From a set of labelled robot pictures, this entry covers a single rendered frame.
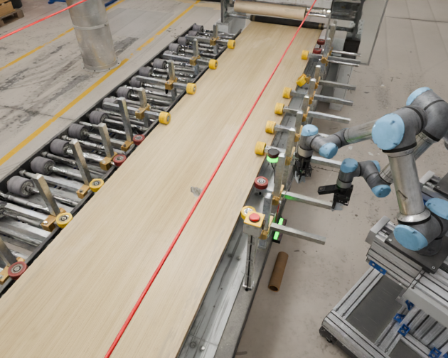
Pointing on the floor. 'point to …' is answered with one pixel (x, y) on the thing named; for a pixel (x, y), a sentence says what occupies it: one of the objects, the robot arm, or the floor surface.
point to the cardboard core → (278, 271)
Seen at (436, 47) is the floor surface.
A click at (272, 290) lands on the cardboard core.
